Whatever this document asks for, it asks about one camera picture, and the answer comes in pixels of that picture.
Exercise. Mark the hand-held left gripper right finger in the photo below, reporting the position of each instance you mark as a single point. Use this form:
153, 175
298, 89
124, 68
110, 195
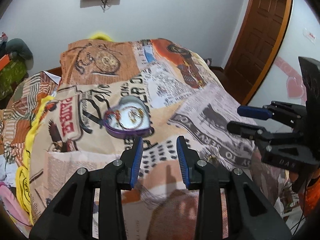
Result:
182, 162

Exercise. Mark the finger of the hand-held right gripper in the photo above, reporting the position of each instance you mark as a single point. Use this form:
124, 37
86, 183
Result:
253, 112
246, 130

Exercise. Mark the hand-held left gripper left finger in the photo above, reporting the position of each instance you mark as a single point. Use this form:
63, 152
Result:
136, 160

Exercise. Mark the purple heart-shaped tin box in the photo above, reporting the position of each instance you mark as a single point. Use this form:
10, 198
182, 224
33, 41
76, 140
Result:
120, 133

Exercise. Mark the pile of jewelry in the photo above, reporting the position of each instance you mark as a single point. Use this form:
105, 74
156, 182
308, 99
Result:
130, 116

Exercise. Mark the person's right hand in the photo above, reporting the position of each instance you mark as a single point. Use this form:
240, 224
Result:
293, 176

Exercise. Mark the pink heart sticker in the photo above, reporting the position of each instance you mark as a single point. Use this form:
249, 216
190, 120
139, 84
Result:
296, 87

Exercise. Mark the brown wooden door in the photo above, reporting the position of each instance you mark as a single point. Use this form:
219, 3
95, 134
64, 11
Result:
260, 42

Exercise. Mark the printed blanket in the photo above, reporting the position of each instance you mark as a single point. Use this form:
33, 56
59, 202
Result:
175, 92

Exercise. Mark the yellow cloth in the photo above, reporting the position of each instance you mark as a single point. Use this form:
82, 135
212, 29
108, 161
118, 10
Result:
32, 135

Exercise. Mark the yellow curved object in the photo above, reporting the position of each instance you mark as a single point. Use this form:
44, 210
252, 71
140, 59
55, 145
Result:
101, 36

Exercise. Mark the striped orange bed sheet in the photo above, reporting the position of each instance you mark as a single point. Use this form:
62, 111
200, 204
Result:
22, 97

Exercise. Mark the pink cloth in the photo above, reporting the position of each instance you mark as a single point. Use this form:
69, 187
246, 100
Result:
10, 202

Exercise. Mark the green patterned cloth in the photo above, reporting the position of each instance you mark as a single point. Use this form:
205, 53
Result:
11, 77

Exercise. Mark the grey plush toy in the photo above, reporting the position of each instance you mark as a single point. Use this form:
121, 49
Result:
18, 51

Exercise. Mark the orange box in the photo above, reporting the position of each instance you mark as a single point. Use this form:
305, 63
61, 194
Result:
5, 62

